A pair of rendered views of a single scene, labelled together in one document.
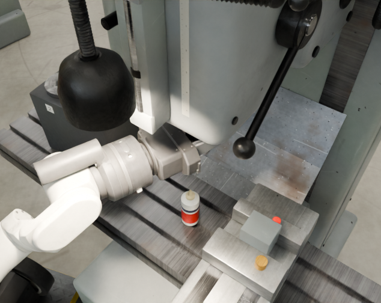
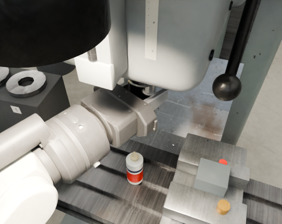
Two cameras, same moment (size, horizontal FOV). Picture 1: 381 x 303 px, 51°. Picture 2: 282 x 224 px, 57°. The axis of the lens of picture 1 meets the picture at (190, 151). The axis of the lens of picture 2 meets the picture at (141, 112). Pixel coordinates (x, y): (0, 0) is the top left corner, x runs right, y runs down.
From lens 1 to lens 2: 0.27 m
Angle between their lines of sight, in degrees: 10
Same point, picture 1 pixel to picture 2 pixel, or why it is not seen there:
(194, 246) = (146, 202)
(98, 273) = not seen: outside the picture
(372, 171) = not seen: hidden behind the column
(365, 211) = not seen: hidden behind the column
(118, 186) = (74, 165)
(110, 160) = (58, 136)
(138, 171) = (94, 142)
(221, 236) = (176, 190)
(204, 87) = (183, 5)
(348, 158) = (246, 99)
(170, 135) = (118, 97)
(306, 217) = (238, 154)
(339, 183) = (239, 121)
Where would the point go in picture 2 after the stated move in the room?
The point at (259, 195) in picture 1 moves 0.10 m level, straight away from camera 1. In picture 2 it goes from (192, 143) to (188, 114)
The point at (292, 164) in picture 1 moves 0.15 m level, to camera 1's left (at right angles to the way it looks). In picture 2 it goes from (205, 113) to (159, 122)
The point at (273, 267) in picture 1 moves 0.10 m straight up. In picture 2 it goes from (234, 208) to (250, 182)
